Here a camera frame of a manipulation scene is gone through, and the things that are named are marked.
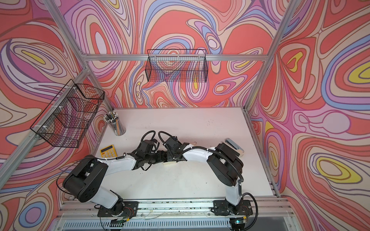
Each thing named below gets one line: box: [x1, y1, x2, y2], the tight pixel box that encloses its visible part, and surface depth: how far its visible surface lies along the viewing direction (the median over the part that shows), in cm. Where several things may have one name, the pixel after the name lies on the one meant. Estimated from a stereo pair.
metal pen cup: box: [103, 111, 127, 137], surface depth 95 cm
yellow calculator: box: [100, 144, 118, 159], surface depth 95 cm
